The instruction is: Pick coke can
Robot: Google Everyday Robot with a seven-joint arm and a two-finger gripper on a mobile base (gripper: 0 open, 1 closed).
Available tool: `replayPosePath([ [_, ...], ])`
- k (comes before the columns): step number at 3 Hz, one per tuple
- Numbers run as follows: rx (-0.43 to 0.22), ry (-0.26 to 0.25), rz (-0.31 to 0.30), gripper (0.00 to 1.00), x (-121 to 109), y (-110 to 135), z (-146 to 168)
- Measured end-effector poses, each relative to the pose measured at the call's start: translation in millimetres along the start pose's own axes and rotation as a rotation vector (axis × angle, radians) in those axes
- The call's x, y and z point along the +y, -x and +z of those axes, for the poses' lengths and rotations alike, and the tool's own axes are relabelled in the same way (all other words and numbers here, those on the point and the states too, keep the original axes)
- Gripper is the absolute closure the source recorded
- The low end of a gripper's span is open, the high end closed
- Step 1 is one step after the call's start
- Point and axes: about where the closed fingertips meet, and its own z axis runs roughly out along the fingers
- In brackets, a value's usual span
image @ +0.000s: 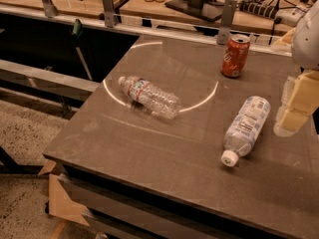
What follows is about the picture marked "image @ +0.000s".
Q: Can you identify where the black power strip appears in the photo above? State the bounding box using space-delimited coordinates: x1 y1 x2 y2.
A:
239 0 278 19

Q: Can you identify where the green handled tool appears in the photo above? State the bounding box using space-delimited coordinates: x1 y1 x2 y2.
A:
71 18 94 82

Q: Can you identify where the metal bracket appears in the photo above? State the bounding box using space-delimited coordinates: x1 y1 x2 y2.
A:
41 0 58 18
217 0 237 45
102 0 117 28

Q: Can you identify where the red coke can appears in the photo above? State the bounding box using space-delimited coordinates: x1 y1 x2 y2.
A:
221 34 250 78

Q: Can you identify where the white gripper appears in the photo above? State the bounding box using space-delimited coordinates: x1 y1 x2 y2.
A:
273 1 319 137

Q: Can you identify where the clear crushed water bottle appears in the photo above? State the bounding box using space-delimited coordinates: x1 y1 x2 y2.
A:
118 76 181 120

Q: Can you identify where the middle metal bracket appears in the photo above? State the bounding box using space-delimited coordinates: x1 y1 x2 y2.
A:
102 0 117 28

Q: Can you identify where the black monitor stand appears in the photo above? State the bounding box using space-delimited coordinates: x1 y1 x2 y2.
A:
164 0 222 22

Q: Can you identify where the left metal bracket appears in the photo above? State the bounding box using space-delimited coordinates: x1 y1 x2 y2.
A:
41 0 58 18

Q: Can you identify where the white labelled water bottle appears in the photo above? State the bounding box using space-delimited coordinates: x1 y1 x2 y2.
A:
220 96 271 167

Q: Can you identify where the white power adapter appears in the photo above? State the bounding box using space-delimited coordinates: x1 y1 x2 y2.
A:
275 6 308 27

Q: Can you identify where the right metal bracket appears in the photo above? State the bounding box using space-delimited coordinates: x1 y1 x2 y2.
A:
217 0 237 45

